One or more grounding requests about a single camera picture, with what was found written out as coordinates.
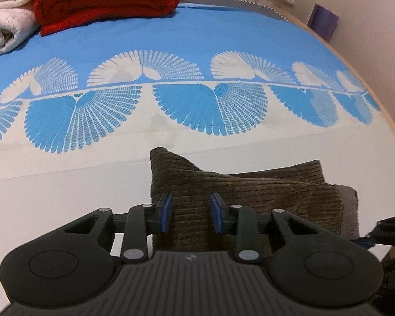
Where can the purple box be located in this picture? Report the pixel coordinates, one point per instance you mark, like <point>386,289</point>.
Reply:
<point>323,21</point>

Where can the blue and white printed bedsheet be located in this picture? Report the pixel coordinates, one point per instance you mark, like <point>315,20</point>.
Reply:
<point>200,39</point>

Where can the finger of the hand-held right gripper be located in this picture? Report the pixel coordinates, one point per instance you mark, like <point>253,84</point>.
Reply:
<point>363,242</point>
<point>390,228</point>

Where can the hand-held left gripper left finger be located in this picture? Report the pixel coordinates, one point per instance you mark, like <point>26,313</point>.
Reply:
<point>166,212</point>

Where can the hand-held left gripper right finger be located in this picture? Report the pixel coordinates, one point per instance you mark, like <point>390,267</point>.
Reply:
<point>215,214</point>

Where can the white fluffy folded blanket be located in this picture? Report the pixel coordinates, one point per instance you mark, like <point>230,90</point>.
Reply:
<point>6,29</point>

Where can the red folded blanket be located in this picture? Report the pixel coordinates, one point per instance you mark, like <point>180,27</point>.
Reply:
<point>102,0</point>

